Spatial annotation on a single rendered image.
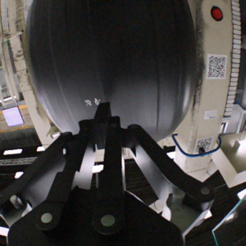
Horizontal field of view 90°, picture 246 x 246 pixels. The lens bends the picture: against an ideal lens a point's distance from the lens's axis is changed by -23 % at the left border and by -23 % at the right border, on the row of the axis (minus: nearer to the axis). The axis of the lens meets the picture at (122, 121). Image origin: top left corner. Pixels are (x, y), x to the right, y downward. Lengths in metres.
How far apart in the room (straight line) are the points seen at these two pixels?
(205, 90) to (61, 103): 0.40
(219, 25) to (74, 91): 0.42
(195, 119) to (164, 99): 0.30
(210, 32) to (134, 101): 0.32
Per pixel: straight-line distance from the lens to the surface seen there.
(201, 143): 0.60
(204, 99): 0.51
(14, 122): 4.74
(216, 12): 0.49
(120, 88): 0.22
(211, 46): 0.48
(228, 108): 0.60
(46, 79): 0.24
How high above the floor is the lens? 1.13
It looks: 31 degrees up
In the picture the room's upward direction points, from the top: 174 degrees clockwise
